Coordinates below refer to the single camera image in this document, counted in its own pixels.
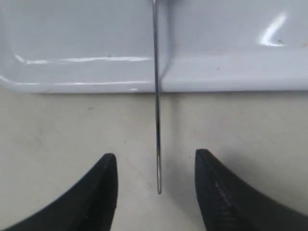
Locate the thin metal skewer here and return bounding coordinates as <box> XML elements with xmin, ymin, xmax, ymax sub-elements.
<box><xmin>152</xmin><ymin>0</ymin><xmax>162</xmax><ymax>195</ymax></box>

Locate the white rectangular plastic tray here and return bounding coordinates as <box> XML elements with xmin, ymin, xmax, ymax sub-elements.
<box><xmin>0</xmin><ymin>0</ymin><xmax>308</xmax><ymax>93</ymax></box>

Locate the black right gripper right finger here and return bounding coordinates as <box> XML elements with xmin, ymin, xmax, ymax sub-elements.
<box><xmin>194</xmin><ymin>149</ymin><xmax>308</xmax><ymax>231</ymax></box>

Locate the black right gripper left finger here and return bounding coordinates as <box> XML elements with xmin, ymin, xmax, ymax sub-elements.
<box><xmin>7</xmin><ymin>154</ymin><xmax>118</xmax><ymax>231</ymax></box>

